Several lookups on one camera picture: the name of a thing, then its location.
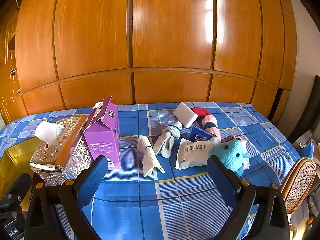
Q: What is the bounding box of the ornate silver tissue box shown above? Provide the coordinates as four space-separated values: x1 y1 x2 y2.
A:
29 115 93 186

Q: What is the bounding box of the white wet wipes pack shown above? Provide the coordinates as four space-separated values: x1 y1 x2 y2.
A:
175 137 220 170

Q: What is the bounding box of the white tissue in box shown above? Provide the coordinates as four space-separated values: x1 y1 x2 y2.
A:
34 121 64 148

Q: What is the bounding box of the red fuzzy sock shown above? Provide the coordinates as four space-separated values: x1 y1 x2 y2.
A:
191 107 210 118

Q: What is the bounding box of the gold tray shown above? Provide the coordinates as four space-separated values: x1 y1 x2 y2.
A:
1 137 40 198

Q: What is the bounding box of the blue Tempo tissue pack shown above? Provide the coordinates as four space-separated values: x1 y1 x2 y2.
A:
189 126 216 142

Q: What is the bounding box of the purple cardboard box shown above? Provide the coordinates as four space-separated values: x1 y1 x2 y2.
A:
84 96 121 170

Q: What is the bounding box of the wooden wardrobe wall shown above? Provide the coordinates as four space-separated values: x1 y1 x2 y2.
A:
1 0 297 124

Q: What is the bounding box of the white sponge block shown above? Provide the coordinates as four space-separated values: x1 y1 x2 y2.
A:
174 102 198 128

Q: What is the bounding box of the blue plaid bed sheet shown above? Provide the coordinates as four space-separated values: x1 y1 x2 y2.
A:
0 101 315 240

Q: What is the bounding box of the white knit glove bundle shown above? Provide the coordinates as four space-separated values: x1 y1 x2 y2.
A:
153 121 182 158

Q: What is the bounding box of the blue plush toy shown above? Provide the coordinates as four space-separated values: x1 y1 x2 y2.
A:
208 135 251 178

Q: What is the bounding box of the white cloth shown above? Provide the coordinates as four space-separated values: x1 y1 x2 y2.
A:
137 135 165 177

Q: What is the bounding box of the pink fuzzy sock roll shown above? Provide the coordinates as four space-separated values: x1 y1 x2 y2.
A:
202 115 221 143

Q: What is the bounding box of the rattan chair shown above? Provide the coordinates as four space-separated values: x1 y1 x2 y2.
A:
281 157 317 214

